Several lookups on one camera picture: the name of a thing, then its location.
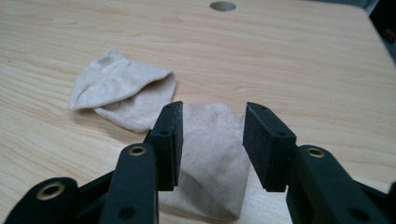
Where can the beige sock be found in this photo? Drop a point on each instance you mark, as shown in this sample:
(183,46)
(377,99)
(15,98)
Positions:
(211,155)
(121,87)

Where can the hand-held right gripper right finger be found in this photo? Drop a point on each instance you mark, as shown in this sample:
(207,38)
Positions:
(267,152)

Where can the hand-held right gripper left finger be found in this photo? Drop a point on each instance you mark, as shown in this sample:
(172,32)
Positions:
(169,146)

